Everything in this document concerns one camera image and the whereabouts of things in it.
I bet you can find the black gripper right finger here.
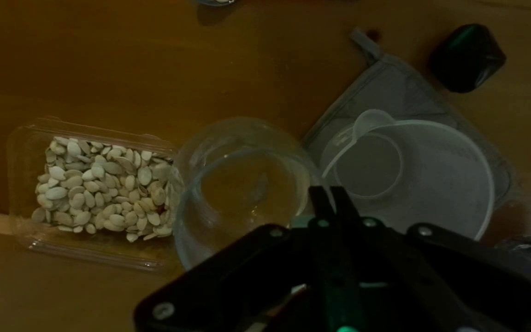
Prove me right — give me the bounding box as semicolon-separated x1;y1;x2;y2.
330;185;531;332

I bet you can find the translucent plastic measuring jug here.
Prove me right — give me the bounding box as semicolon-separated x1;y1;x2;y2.
319;107;496;244

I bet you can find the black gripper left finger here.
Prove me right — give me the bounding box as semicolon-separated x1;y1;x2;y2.
133;185;365;332

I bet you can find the small black rounded object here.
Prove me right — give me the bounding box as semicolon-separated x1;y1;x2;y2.
430;22;507;94

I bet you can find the grey square pot holder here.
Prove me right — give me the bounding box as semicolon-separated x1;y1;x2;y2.
302;26;518;247

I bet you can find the clear glass cup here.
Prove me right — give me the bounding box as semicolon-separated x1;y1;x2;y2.
170;116;324;273

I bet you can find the clear tray of pale seeds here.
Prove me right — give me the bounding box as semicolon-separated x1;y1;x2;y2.
5;116;186;273

